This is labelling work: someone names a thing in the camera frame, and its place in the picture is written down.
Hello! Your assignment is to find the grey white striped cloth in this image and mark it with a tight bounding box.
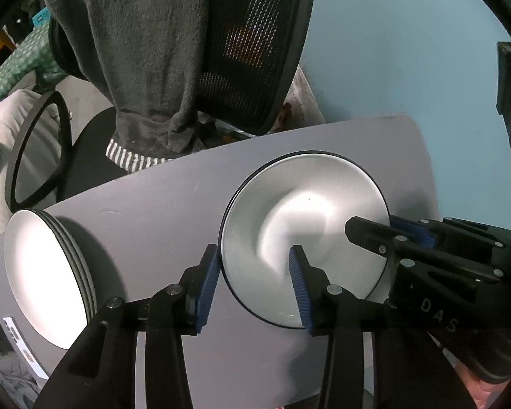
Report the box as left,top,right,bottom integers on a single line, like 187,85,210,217
106,136,175,174

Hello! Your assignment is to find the black chair armrest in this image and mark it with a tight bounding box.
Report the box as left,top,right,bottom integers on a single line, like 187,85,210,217
0,89,69,239

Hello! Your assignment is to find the person's right hand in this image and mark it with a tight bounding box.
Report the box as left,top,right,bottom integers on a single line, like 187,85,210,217
453,360,509,409

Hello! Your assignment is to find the dark grey towel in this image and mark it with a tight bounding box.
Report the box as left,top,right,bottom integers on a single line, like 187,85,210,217
43,0,216,158

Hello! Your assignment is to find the white plate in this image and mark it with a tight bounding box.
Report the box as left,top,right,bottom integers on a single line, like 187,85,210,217
43,212,99,320

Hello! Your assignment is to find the black mesh office chair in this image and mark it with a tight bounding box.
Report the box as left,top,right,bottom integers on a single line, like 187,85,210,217
9,0,318,207

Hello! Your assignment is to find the white printed card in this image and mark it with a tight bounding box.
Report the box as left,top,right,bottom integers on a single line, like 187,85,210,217
2,315,49,380

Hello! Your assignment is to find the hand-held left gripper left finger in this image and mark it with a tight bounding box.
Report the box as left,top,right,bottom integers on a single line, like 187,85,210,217
33,244,220,409

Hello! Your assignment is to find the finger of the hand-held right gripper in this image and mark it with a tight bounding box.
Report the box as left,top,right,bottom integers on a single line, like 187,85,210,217
389,216,511,250
344,216,505,284

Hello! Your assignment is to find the white bowl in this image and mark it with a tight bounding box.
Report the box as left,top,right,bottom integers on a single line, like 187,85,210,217
219,151,391,330

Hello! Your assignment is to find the stack of white plates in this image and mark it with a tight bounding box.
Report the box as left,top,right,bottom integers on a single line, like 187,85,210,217
3,208,89,350

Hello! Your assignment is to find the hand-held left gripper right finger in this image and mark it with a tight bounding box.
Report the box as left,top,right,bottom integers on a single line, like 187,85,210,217
287,245,478,409

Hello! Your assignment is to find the green patterned cloth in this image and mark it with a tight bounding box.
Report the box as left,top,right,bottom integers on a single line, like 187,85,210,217
0,28,69,113

